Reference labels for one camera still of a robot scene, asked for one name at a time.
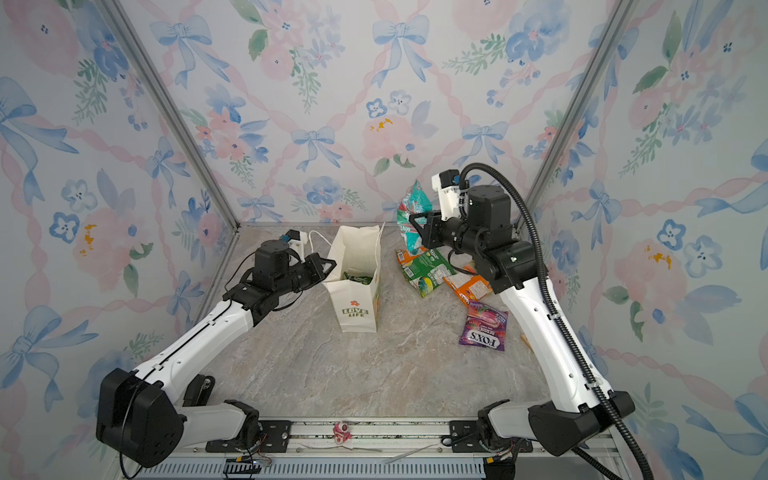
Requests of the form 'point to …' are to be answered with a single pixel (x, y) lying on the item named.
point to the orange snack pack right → (470, 287)
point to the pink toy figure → (341, 433)
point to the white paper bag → (357, 251)
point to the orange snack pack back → (404, 257)
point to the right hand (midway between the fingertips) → (413, 215)
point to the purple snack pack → (485, 326)
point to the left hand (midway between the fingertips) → (338, 259)
